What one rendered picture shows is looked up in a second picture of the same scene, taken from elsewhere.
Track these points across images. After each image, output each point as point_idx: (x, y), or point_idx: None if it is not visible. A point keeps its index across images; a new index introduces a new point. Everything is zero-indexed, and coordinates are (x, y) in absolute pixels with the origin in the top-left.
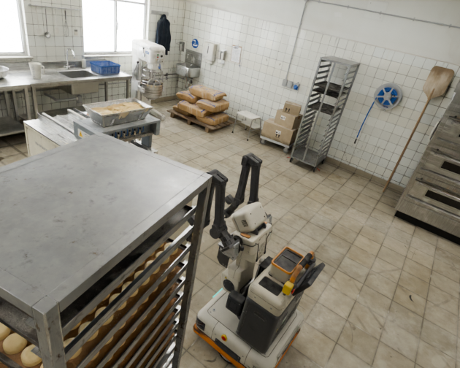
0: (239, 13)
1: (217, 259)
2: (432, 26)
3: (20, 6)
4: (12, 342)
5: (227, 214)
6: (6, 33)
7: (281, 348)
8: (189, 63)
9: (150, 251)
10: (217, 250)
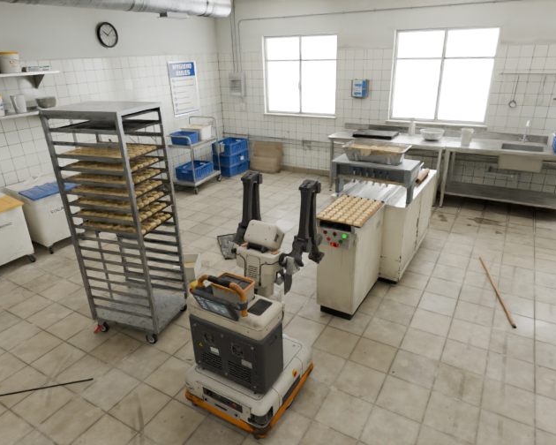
0: None
1: (359, 351)
2: None
3: (493, 77)
4: (78, 148)
5: (311, 254)
6: (471, 103)
7: (207, 384)
8: None
9: (87, 131)
10: (376, 350)
